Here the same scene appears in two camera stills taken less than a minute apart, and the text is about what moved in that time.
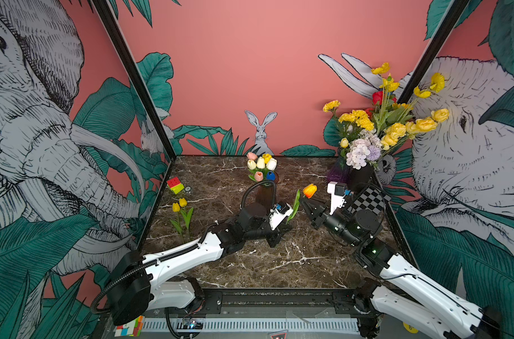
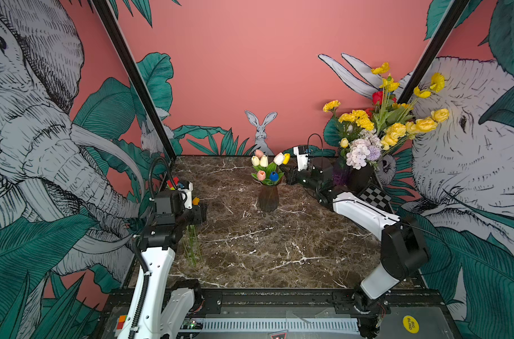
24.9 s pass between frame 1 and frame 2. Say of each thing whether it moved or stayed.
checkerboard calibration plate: stayed
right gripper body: moved
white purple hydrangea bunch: stayed
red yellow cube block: stayed
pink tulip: stayed
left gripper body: moved
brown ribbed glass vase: stayed
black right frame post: stayed
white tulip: moved
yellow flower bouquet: stayed
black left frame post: stayed
